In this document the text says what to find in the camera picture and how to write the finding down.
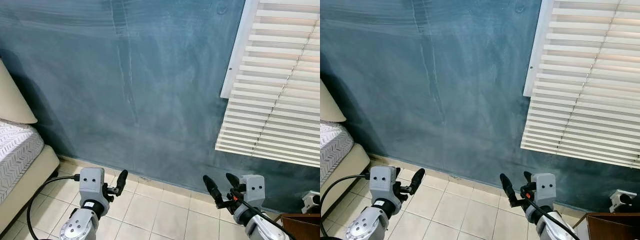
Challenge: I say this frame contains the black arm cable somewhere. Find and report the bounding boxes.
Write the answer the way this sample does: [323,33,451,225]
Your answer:
[26,174,81,240]
[522,191,582,240]
[320,173,372,239]
[231,191,297,240]

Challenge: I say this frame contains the cream padded bed headboard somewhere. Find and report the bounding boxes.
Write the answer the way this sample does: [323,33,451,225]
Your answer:
[320,80,348,124]
[0,59,39,125]

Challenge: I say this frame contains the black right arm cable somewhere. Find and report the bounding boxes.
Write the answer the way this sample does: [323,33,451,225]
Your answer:
[231,191,297,240]
[522,191,582,240]

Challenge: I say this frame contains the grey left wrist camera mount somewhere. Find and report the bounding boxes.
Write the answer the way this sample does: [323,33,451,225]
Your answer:
[369,165,399,209]
[79,167,106,214]

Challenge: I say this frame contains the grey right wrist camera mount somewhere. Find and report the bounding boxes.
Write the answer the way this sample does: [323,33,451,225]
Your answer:
[240,174,266,209]
[531,173,557,209]

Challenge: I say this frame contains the small white grey device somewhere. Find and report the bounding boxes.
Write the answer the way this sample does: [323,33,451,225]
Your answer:
[301,190,321,214]
[609,189,639,214]

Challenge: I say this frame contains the white window frame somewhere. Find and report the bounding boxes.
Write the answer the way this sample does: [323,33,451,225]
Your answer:
[523,0,556,99]
[220,0,261,100]

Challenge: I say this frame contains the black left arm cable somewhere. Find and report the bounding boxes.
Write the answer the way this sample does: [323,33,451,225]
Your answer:
[26,174,81,240]
[320,173,372,239]

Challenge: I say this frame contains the white venetian window blind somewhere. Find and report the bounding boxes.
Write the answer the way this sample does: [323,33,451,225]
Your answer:
[215,0,321,168]
[520,0,640,169]

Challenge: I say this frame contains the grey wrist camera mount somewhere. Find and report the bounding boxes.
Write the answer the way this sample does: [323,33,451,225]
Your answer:
[369,165,399,209]
[79,167,106,214]
[531,173,557,209]
[240,174,266,209]

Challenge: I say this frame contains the cream bed base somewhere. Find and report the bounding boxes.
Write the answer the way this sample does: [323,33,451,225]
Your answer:
[320,143,372,207]
[0,145,61,237]

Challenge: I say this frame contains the brown wooden cabinet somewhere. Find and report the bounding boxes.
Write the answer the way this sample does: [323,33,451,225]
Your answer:
[275,213,321,240]
[575,212,640,240]

